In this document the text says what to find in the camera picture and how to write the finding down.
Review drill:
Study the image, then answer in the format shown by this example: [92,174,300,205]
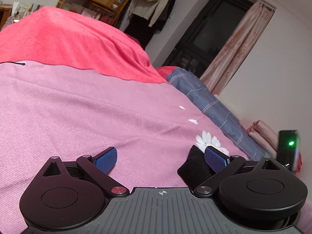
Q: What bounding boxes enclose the blue plaid teal quilt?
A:
[166,68,268,161]

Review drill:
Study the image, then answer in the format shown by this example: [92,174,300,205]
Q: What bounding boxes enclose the red fleece blanket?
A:
[1,6,165,83]

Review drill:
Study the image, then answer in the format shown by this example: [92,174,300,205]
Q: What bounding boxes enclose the hanging clothes rack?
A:
[124,0,176,49]

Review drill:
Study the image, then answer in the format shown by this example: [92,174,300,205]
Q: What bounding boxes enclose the dark window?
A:
[163,0,253,77]

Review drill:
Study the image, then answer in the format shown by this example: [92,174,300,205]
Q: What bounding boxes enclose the pink patterned curtain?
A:
[200,1,274,95]

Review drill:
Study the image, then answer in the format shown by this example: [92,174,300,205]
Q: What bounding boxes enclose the folded red blanket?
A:
[296,152,302,173]

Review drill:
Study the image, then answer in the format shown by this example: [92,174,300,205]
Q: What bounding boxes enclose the pink floral bed sheet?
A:
[0,60,312,234]

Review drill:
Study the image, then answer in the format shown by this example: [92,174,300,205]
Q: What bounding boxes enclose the black pants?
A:
[177,145,215,190]

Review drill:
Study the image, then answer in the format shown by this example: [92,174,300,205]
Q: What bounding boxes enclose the wooden shelf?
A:
[56,0,129,27]

